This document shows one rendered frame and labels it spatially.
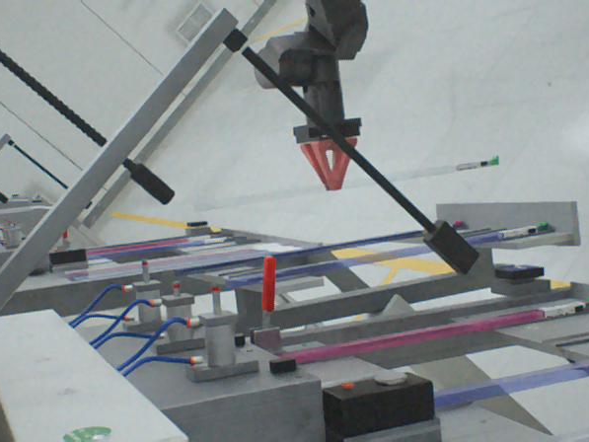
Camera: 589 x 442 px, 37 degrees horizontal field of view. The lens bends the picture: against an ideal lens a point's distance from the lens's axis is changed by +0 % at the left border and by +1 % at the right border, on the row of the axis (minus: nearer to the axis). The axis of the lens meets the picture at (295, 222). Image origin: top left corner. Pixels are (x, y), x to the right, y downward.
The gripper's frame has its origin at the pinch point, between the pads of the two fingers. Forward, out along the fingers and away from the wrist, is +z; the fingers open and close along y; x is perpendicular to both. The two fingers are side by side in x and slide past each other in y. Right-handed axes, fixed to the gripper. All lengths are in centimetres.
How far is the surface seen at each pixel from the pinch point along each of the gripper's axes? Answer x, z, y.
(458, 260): -18, 5, 56
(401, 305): 7.5, 18.9, 2.7
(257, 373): -36, 11, 54
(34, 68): 77, -115, -713
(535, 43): 187, -40, -172
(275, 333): -22.3, 14.5, 25.4
